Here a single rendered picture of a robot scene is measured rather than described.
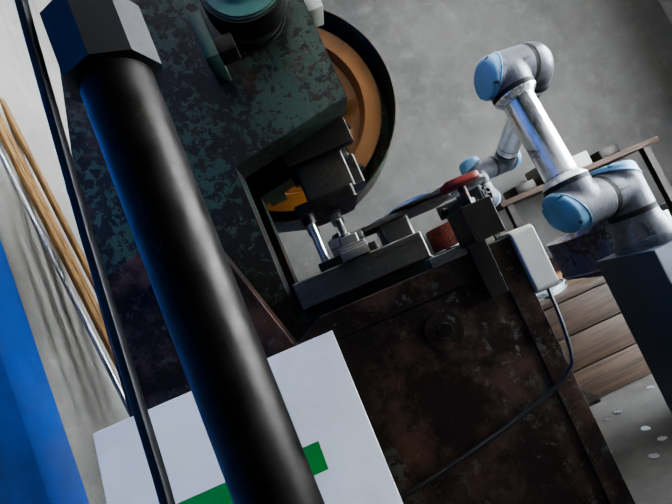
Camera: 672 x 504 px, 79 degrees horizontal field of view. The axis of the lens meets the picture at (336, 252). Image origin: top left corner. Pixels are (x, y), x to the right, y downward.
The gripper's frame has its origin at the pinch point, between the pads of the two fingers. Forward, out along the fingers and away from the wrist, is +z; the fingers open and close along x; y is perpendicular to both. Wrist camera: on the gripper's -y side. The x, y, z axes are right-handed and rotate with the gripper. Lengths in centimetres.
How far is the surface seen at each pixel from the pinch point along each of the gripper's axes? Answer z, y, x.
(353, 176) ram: 29.2, -10.5, -13.3
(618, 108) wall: -448, 60, -78
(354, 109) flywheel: -12, -23, -50
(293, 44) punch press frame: 44, -3, -44
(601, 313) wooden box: -41, 17, 51
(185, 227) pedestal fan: 107, 24, 11
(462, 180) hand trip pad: 44.5, 19.3, 4.1
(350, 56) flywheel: -12, -16, -67
